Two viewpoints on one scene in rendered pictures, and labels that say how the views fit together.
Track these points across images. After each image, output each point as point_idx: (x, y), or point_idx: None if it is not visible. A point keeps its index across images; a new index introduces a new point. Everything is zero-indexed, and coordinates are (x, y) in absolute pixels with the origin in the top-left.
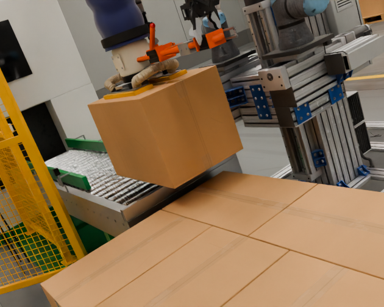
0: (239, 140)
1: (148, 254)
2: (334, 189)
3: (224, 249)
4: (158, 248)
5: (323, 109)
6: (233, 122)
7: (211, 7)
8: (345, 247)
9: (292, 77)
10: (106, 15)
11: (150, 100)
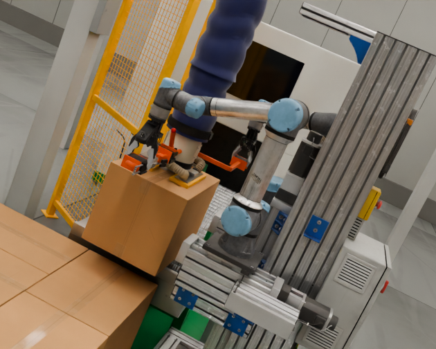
0: (156, 267)
1: (13, 243)
2: (92, 343)
3: (7, 278)
4: (21, 247)
5: (211, 320)
6: (163, 251)
7: (153, 145)
8: None
9: (189, 259)
10: None
11: (117, 169)
